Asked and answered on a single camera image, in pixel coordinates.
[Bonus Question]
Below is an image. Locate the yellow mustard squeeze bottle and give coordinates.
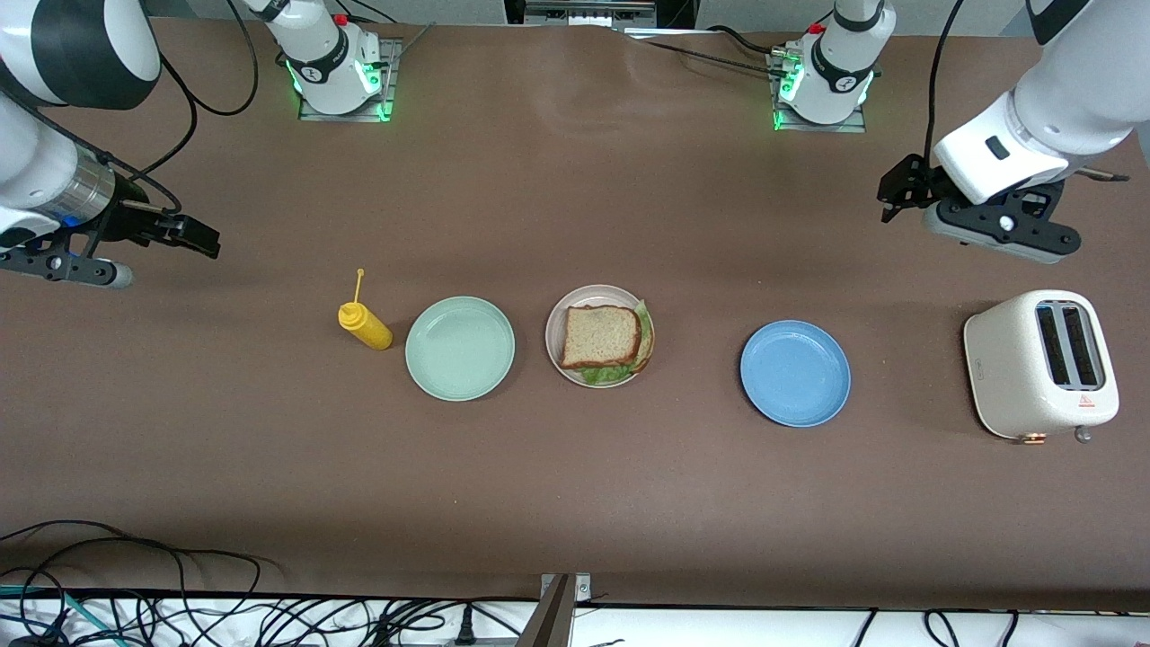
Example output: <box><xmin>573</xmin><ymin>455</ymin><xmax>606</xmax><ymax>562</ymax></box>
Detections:
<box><xmin>338</xmin><ymin>268</ymin><xmax>394</xmax><ymax>351</ymax></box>

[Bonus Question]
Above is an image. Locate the brown bread slice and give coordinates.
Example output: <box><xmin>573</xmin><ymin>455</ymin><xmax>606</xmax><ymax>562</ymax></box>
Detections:
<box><xmin>561</xmin><ymin>305</ymin><xmax>642</xmax><ymax>370</ymax></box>
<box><xmin>629</xmin><ymin>310</ymin><xmax>655</xmax><ymax>374</ymax></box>

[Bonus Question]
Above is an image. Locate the green lettuce leaf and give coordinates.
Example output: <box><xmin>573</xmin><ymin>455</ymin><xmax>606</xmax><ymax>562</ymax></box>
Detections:
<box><xmin>579</xmin><ymin>299</ymin><xmax>652</xmax><ymax>386</ymax></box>

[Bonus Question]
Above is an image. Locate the blue plate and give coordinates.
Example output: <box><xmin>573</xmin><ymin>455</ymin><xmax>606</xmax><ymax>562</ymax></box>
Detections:
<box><xmin>740</xmin><ymin>320</ymin><xmax>852</xmax><ymax>429</ymax></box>

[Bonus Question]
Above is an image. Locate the mint green plate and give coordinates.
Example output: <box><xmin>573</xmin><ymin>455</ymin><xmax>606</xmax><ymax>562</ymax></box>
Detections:
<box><xmin>405</xmin><ymin>297</ymin><xmax>517</xmax><ymax>402</ymax></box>

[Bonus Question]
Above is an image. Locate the beige plate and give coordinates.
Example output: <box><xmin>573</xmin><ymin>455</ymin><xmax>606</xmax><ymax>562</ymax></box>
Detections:
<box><xmin>544</xmin><ymin>284</ymin><xmax>655</xmax><ymax>389</ymax></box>

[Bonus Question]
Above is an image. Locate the white two-slot toaster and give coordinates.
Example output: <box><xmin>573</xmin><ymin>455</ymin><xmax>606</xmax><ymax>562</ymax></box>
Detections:
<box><xmin>963</xmin><ymin>289</ymin><xmax>1120</xmax><ymax>446</ymax></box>

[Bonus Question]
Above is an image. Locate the brown table cover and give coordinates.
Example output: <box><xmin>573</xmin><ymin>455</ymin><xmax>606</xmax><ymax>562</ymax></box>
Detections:
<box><xmin>0</xmin><ymin>16</ymin><xmax>1150</xmax><ymax>612</ymax></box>

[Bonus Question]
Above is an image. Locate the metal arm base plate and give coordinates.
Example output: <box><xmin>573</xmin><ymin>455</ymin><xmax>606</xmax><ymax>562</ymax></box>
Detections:
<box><xmin>771</xmin><ymin>49</ymin><xmax>869</xmax><ymax>134</ymax></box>
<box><xmin>298</xmin><ymin>38</ymin><xmax>402</xmax><ymax>122</ymax></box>

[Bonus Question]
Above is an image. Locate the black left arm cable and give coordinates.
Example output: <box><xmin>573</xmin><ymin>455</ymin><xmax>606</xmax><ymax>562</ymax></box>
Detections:
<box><xmin>924</xmin><ymin>0</ymin><xmax>967</xmax><ymax>164</ymax></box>

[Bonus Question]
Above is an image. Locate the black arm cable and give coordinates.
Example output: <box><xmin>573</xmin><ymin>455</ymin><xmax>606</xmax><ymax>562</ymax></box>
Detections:
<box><xmin>924</xmin><ymin>0</ymin><xmax>967</xmax><ymax>164</ymax></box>
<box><xmin>0</xmin><ymin>0</ymin><xmax>261</xmax><ymax>217</ymax></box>

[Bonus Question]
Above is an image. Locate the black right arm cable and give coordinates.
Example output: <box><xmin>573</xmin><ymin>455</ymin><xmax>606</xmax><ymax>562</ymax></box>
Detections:
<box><xmin>0</xmin><ymin>0</ymin><xmax>261</xmax><ymax>217</ymax></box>

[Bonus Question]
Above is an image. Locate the black corrugated base cable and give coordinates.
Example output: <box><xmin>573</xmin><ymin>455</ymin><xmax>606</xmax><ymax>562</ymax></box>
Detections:
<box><xmin>620</xmin><ymin>25</ymin><xmax>796</xmax><ymax>77</ymax></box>

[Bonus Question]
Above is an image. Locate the black cable tangle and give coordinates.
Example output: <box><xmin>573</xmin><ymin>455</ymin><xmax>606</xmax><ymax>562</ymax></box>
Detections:
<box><xmin>0</xmin><ymin>519</ymin><xmax>540</xmax><ymax>647</ymax></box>

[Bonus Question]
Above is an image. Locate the aluminium frame with black box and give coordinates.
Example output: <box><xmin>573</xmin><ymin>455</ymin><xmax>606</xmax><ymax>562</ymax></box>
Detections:
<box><xmin>503</xmin><ymin>0</ymin><xmax>697</xmax><ymax>30</ymax></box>

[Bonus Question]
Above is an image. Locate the teal cable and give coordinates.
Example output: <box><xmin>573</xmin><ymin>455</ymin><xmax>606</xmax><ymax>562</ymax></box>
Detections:
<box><xmin>0</xmin><ymin>584</ymin><xmax>122</xmax><ymax>647</ymax></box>

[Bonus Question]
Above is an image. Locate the grey metal table bracket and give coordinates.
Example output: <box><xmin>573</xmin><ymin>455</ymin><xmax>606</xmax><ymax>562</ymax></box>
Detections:
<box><xmin>528</xmin><ymin>572</ymin><xmax>594</xmax><ymax>647</ymax></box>

